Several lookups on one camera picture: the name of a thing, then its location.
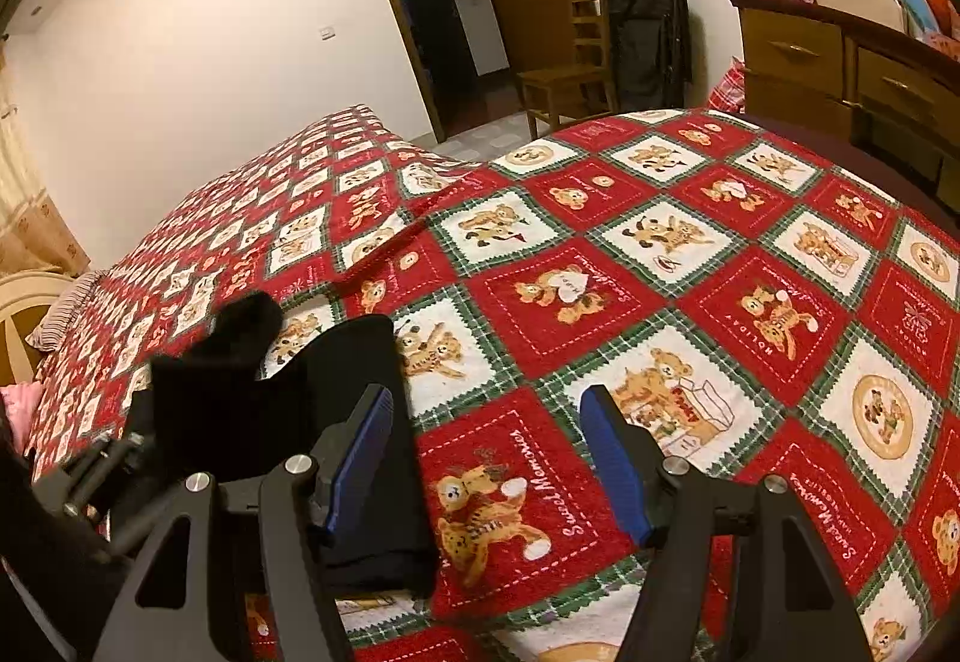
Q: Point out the black pants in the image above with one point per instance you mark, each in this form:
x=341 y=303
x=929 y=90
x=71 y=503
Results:
x=208 y=410

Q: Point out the striped pillow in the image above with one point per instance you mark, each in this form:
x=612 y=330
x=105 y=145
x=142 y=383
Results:
x=49 y=335

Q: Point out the cream wooden headboard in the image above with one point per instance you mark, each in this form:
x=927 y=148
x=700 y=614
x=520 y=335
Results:
x=25 y=299

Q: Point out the beige patterned curtain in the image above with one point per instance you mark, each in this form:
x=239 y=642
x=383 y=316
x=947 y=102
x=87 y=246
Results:
x=33 y=234

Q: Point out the brown wooden dresser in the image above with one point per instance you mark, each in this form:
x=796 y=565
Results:
x=856 y=83

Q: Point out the red patchwork bear quilt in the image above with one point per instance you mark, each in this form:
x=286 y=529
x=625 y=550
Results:
x=755 y=306

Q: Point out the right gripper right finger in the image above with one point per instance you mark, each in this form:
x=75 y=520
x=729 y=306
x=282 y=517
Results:
x=788 y=599

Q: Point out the black bag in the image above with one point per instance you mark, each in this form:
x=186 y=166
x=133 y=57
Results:
x=651 y=53

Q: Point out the red bag on floor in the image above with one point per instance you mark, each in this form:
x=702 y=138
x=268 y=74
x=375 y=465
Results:
x=728 y=95

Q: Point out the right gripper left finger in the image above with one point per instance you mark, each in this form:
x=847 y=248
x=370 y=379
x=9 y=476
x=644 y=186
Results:
x=181 y=595

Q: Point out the pink pillow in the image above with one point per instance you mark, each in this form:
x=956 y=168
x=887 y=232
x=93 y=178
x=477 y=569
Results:
x=19 y=406

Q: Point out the wooden chair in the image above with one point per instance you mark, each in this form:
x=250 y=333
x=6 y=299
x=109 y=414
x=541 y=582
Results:
x=564 y=95

